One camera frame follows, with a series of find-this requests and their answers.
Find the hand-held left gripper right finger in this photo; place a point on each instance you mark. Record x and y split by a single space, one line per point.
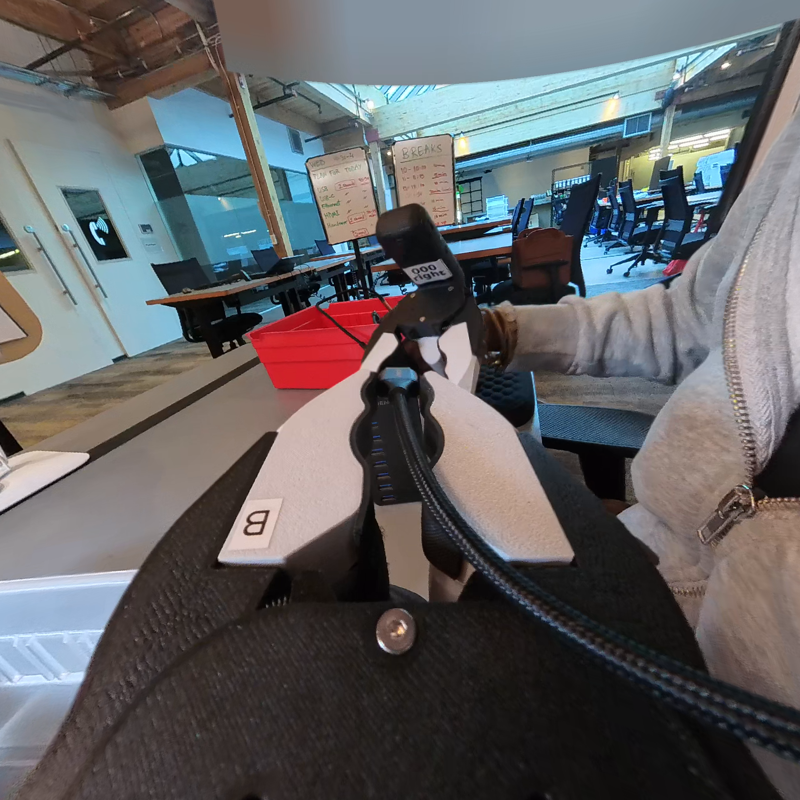
494 487

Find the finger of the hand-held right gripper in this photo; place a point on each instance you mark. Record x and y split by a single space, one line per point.
380 351
456 356

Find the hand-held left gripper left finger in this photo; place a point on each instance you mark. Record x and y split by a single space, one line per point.
294 475

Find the red plastic bin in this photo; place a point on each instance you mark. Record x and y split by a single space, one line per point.
300 356

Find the person's right forearm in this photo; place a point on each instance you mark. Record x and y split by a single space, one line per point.
600 331

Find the wooden top desk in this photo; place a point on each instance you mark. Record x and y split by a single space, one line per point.
475 247
250 289

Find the black chair armrest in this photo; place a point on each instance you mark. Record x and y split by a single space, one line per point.
594 431

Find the brown leather bag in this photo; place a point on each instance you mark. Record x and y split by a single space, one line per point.
542 259

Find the whiteboard with red writing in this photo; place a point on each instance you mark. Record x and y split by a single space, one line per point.
425 181

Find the whiteboard with green writing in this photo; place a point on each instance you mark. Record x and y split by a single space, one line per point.
342 197

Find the black laptop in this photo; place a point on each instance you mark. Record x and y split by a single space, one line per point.
270 259

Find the black office chair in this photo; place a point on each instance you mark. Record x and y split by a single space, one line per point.
181 275
578 212

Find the row of black office chairs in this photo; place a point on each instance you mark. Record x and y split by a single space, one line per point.
662 219

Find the person in grey hoodie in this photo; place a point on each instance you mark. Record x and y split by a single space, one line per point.
737 437

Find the flat white object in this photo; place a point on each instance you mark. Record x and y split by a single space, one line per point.
37 475

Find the white door with phone sign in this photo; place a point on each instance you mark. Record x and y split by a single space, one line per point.
94 275

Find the white plastic tray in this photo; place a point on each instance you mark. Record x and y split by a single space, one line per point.
50 625

